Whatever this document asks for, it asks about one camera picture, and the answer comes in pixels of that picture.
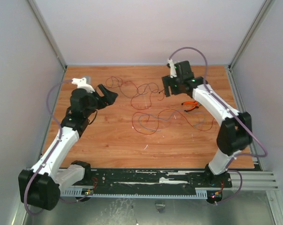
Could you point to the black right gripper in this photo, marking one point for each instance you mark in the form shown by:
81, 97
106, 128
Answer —
172, 85

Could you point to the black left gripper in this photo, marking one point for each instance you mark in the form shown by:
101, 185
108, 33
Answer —
109, 97

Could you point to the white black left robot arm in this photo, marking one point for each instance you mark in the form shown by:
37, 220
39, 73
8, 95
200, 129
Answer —
42, 184

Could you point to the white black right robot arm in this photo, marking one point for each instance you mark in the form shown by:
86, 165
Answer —
233, 135

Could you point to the orange black needle-nose pliers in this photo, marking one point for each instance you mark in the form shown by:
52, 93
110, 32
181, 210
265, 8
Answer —
194, 105

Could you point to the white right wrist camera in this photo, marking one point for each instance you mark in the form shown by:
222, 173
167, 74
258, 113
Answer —
172, 67

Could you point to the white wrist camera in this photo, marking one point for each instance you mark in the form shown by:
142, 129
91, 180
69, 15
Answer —
83, 83
172, 67

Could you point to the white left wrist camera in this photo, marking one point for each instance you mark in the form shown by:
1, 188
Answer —
83, 83

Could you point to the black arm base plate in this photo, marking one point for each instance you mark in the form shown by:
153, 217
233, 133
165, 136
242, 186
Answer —
122, 178

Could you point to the grey slotted cable duct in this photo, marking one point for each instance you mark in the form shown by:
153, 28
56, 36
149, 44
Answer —
179, 192

